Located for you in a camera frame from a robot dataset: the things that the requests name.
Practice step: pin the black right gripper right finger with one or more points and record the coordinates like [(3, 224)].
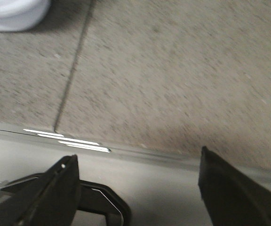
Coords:
[(230, 197)]

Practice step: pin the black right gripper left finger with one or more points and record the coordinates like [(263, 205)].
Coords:
[(50, 200)]

